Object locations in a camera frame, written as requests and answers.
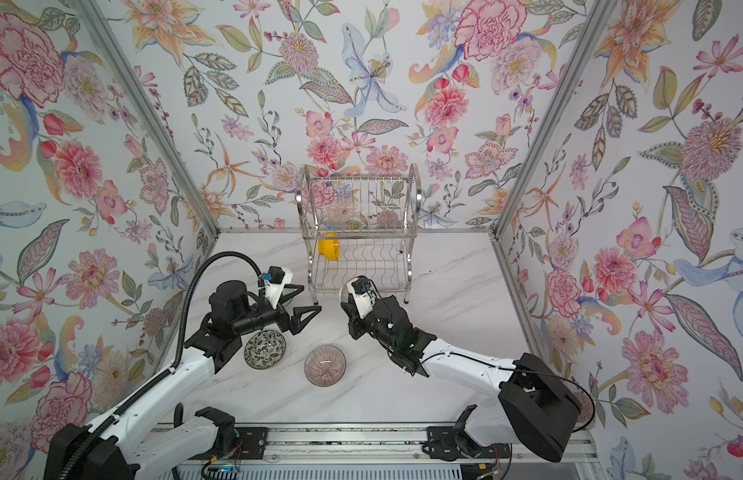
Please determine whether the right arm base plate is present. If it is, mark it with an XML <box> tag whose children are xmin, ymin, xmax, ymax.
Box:
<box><xmin>421</xmin><ymin>426</ymin><xmax>511</xmax><ymax>462</ymax></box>

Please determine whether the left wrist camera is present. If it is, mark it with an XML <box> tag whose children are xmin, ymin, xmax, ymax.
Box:
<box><xmin>262</xmin><ymin>266</ymin><xmax>293</xmax><ymax>309</ymax></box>

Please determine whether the steel two-tier dish rack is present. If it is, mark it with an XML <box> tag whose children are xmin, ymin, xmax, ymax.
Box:
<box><xmin>295</xmin><ymin>165</ymin><xmax>423</xmax><ymax>302</ymax></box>

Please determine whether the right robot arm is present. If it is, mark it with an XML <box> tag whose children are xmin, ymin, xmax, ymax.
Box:
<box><xmin>340</xmin><ymin>292</ymin><xmax>583</xmax><ymax>463</ymax></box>

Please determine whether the pink glass bowl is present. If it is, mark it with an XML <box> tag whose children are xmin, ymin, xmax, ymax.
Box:
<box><xmin>303</xmin><ymin>345</ymin><xmax>346</xmax><ymax>388</ymax></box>

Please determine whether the black white speckled bowl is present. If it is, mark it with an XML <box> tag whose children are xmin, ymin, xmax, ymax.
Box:
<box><xmin>244</xmin><ymin>330</ymin><xmax>286</xmax><ymax>370</ymax></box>

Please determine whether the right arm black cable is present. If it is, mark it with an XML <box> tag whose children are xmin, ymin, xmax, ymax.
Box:
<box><xmin>358</xmin><ymin>275</ymin><xmax>597</xmax><ymax>480</ymax></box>

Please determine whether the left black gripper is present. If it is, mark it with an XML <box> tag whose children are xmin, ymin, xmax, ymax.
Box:
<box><xmin>231</xmin><ymin>285</ymin><xmax>320</xmax><ymax>339</ymax></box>

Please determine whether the dark blue patterned bowl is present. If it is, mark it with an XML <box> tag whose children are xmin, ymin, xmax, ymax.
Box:
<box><xmin>340</xmin><ymin>277</ymin><xmax>357</xmax><ymax>302</ymax></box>

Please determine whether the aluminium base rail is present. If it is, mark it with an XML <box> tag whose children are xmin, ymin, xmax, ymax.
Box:
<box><xmin>82</xmin><ymin>421</ymin><xmax>601</xmax><ymax>466</ymax></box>

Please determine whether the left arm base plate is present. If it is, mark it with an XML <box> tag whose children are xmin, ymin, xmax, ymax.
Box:
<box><xmin>191</xmin><ymin>426</ymin><xmax>268</xmax><ymax>460</ymax></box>

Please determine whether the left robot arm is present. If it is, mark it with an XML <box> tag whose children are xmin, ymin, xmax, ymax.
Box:
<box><xmin>43</xmin><ymin>280</ymin><xmax>321</xmax><ymax>479</ymax></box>

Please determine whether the black corrugated cable hose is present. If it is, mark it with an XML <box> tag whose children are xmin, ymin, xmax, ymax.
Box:
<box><xmin>55</xmin><ymin>250</ymin><xmax>264</xmax><ymax>480</ymax></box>

